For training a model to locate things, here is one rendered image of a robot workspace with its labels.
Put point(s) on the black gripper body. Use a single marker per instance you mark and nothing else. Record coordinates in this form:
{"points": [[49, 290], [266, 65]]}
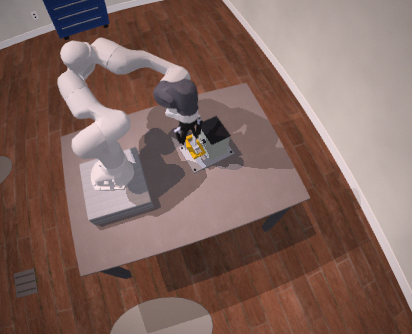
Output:
{"points": [[188, 125]]}

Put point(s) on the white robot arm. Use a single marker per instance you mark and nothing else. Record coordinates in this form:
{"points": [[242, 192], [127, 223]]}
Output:
{"points": [[175, 91]]}

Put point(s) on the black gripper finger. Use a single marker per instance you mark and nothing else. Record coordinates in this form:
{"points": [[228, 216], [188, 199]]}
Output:
{"points": [[198, 130], [182, 138]]}

